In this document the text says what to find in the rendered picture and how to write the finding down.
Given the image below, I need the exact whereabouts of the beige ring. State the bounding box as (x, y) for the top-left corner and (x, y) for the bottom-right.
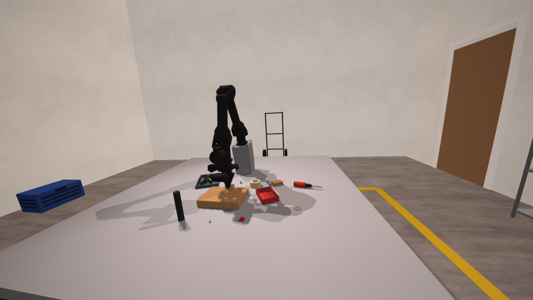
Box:
(250, 179), (261, 188)

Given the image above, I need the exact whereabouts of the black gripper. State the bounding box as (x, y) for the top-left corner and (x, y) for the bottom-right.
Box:
(212, 158), (239, 189)

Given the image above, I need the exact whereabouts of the red-handled screwdriver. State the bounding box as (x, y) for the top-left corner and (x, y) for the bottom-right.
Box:
(294, 181), (320, 188)

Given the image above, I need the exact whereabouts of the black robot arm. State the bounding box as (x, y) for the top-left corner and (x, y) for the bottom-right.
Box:
(208, 85), (248, 173)

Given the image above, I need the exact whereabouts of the light wooden board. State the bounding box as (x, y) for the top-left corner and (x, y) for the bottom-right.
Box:
(196, 186), (249, 209)

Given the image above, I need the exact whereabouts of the black cylinder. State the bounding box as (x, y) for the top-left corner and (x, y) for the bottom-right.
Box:
(173, 190), (185, 221)

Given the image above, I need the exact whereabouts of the red open tray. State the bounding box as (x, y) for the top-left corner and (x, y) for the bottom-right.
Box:
(256, 186), (279, 205)

